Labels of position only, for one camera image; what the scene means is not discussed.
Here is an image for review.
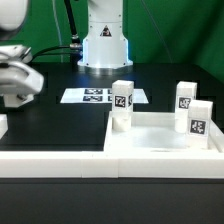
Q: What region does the black cable with connector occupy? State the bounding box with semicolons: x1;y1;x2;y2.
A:
29;0;84;64

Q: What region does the white marker sheet with tags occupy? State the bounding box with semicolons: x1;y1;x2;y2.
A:
60;88;149;104

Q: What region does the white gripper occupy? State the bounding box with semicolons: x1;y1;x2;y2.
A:
0;45;44;95

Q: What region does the white fence obstacle frame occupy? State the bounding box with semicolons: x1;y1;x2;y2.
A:
0;152;224;179

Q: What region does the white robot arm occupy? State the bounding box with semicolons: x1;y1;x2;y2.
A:
0;0;133;95

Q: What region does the white square table top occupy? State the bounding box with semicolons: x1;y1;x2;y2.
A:
104;112;224;153

